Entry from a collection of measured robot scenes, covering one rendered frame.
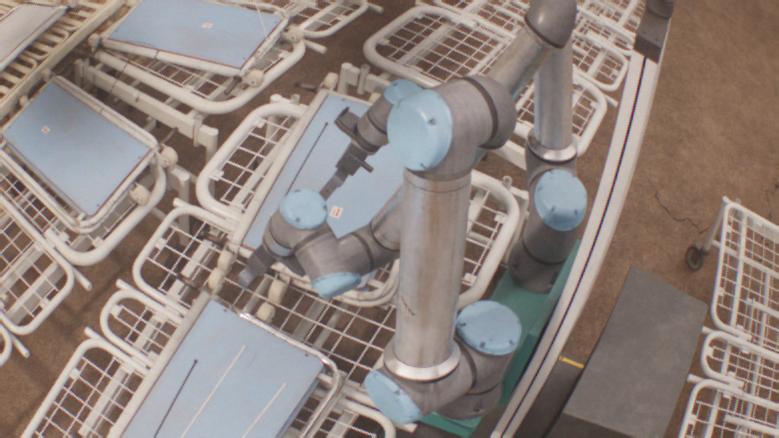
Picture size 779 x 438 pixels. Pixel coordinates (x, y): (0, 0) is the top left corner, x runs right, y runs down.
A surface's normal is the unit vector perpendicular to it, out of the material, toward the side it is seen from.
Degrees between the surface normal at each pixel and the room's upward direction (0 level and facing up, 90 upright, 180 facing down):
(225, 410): 5
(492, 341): 6
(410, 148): 83
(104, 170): 8
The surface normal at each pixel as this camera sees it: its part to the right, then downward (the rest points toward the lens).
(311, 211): 0.32, -0.47
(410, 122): -0.77, 0.25
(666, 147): 0.12, -0.71
